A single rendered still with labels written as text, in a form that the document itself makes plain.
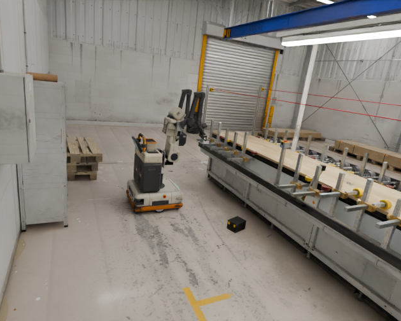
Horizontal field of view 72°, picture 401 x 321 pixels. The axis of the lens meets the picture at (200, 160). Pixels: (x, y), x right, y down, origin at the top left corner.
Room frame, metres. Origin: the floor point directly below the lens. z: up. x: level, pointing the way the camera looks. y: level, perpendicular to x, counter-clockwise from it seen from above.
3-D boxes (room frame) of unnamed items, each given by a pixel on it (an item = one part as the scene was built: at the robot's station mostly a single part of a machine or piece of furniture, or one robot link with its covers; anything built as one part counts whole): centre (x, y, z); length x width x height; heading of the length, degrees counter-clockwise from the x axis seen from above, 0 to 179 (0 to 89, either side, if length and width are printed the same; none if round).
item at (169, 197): (3.59, 0.60, 0.16); 0.67 x 0.64 x 0.25; 117
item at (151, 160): (3.54, 0.68, 0.59); 0.55 x 0.34 x 0.83; 27
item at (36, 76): (3.13, 1.86, 1.59); 0.30 x 0.08 x 0.08; 117
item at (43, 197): (3.03, 1.80, 0.78); 0.90 x 0.45 x 1.55; 27
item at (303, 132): (10.77, -3.45, 0.23); 2.41 x 0.77 x 0.17; 118
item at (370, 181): (2.09, -1.36, 0.93); 0.04 x 0.04 x 0.48; 27
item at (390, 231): (1.87, -1.47, 0.87); 0.04 x 0.04 x 0.48; 27
